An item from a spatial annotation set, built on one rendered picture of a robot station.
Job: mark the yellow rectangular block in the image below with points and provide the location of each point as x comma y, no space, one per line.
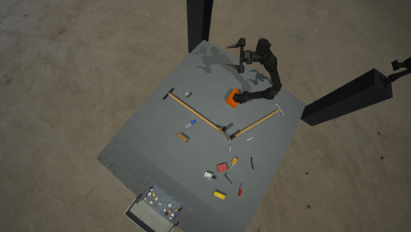
221,195

